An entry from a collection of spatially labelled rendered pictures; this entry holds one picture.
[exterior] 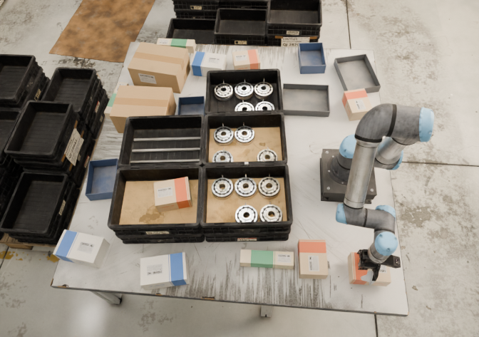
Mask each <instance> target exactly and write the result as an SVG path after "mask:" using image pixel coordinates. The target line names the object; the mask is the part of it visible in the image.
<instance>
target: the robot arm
mask: <svg viewBox="0 0 479 337"><path fill-rule="evenodd" d="M433 124H434V113H433V111H432V110H431V109H428V108H424V107H422V108H419V107H413V106H407V105H396V104H392V103H382V104H380V105H377V106H375V107H373V108H372V109H370V110H369V111H368V112H367V113H366V114H365V115H364V116H363V117H362V119H361V120H360V121H359V124H358V125H357V127H356V131H355V134H353V135H348V136H346V137H345V138H344V139H343V140H342V142H341V144H340V146H339V152H338V155H337V156H336V157H335V158H334V159H333V160H332V162H331V171H332V173H333V174H334V176H335V177H336V178H338V179H339V180H342V181H345V182H348V184H347V187H346V194H345V198H344V203H343V204H338V205H337V208H336V221H337V222H339V223H343V224H349V225H354V226H357V227H365V228H369V229H374V242H373V243H372V244H371V246H370V247H369V248H368V249H360V250H359V251H358V252H357V254H359V258H360V259H359V263H358V266H359V268H358V270H368V269H373V271H372V270H369V271H368V272H367V275H364V276H362V277H361V280H363V281H367V282H369V286H370V285H372V284H373V283H374V282H375V281H376V280H377V278H378V273H379V270H380V268H381V265H384V266H389V267H392V268H395V269H397V268H401V260H400V257H399V256H394V255H392V254H393V253H394V252H395V251H396V249H397V247H398V240H397V238H396V236H395V225H396V213H395V209H394V208H393V207H391V206H389V205H378V206H377V207H376V208H375V209H368V208H364V202H365V199H366V193H367V190H368V186H369V181H370V177H371V171H372V168H373V167H377V168H381V169H386V170H397V169H398V168H399V167H400V165H401V163H402V159H403V149H404V148H405V147H406V146H407V145H413V144H415V143H416V142H418V141H419V142H428V141H429V140H430V138H431V135H432V132H433ZM383 136H385V138H384V139H382V138H383ZM360 268H361V269H360Z"/></svg>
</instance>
